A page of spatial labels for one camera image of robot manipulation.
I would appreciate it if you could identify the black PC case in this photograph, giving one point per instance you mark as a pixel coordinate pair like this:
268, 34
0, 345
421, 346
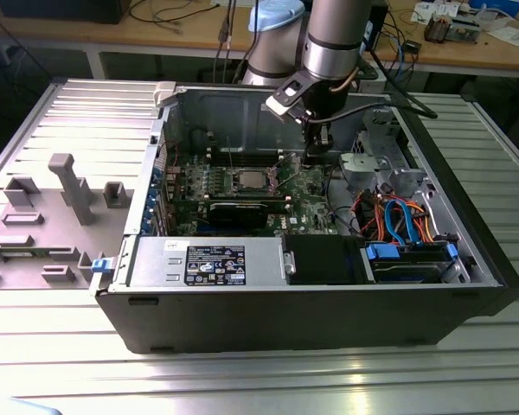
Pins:
285, 320

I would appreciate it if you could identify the silver CPU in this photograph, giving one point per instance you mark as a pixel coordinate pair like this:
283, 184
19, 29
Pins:
253, 178

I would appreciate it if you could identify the metal locking lever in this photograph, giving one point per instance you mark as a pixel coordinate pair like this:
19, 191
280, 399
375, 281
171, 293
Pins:
295, 177
231, 155

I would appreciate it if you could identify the small black adapter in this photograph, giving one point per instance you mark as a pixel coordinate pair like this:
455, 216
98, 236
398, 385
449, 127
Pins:
413, 46

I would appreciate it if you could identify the black RAM slot white clips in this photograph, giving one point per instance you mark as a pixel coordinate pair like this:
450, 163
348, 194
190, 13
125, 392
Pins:
259, 151
259, 159

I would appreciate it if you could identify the grey power supply unit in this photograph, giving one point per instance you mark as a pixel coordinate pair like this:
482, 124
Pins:
155, 263

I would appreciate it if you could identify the white case latch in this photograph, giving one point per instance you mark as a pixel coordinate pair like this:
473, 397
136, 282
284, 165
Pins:
164, 93

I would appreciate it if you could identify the grey metal drive cage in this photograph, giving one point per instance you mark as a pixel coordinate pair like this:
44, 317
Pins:
363, 166

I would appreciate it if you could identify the CPU socket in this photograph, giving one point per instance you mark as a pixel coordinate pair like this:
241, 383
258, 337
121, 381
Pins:
235, 181

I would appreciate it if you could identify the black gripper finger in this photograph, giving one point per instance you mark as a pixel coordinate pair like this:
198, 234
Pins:
318, 147

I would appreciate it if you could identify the white papers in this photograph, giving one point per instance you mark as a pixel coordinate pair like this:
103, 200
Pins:
512, 35

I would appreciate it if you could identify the wooden workbench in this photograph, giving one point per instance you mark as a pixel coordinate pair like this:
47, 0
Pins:
91, 34

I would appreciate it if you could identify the hard disk in blue carrier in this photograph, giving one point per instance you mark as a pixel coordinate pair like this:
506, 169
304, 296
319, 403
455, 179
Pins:
404, 270

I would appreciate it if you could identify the blue case latch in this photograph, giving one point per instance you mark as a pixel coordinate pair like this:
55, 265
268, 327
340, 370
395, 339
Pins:
101, 266

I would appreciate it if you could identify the grey parts rack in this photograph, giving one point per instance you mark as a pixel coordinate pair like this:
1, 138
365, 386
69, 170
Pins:
47, 242

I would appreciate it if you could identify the brown coil device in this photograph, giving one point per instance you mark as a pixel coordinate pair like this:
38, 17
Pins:
436, 30

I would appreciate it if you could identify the black graphics card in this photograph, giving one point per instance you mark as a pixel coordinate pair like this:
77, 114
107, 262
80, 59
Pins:
238, 216

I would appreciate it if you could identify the green motherboard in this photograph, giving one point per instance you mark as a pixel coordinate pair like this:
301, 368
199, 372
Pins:
311, 203

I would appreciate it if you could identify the black box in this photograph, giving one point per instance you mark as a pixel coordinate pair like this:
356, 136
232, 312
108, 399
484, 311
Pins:
60, 10

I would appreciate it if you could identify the black desktop device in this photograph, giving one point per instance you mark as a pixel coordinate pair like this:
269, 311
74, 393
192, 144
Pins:
380, 21

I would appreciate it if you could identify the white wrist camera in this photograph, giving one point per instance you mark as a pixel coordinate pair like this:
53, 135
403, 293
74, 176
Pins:
281, 104

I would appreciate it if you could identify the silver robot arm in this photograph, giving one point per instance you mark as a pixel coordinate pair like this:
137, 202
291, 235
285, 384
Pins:
337, 52

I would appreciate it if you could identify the grey device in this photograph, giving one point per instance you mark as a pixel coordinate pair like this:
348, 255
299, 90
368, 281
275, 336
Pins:
465, 30

